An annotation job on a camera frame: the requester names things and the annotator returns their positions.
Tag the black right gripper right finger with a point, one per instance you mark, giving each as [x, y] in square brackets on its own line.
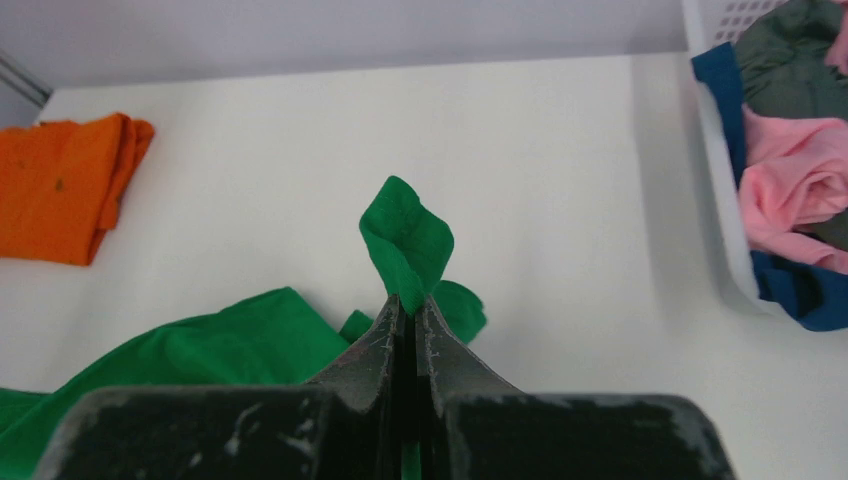
[477, 425]

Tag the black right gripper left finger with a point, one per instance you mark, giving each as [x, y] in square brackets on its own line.
[336, 425]

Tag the green t shirt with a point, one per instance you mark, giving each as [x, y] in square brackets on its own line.
[269, 339]

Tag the blue t shirt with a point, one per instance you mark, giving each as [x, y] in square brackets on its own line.
[787, 173]

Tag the folded orange t shirt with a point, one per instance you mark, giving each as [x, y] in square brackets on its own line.
[62, 185]

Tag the pink t shirt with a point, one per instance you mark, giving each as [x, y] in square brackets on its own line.
[795, 179]

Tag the white plastic laundry basket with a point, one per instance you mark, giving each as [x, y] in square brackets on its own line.
[708, 24]

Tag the dark grey t shirt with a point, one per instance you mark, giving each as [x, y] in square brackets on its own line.
[788, 60]

